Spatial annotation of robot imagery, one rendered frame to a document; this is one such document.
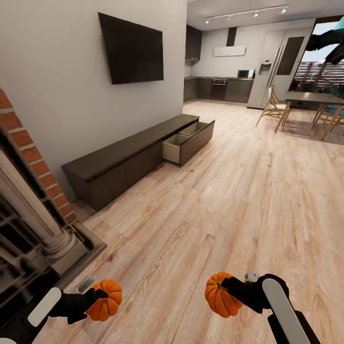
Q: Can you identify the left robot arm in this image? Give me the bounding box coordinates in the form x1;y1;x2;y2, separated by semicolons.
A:
0;274;108;344

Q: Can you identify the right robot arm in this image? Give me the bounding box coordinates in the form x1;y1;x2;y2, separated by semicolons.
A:
221;269;321;344

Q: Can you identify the pumpkin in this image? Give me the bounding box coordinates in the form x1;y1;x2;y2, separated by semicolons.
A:
85;279;123;322
204;271;244;318

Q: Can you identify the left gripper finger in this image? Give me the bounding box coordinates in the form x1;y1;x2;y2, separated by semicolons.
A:
95;289;108;301
76;313;87;322

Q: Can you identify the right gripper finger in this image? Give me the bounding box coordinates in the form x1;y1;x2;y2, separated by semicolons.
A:
221;278;231;289

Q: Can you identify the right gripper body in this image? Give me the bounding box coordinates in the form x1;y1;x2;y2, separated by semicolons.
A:
227;276;263;314

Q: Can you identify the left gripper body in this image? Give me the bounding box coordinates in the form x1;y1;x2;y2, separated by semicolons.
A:
64;288;96;324

